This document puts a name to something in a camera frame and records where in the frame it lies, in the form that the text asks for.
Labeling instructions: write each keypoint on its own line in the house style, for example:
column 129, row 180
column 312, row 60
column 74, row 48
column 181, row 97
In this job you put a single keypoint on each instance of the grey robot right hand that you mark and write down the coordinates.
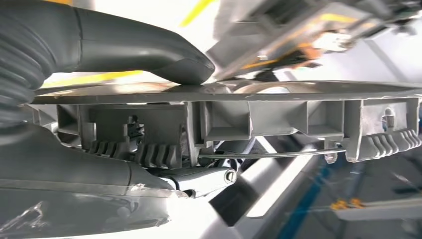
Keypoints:
column 132, row 49

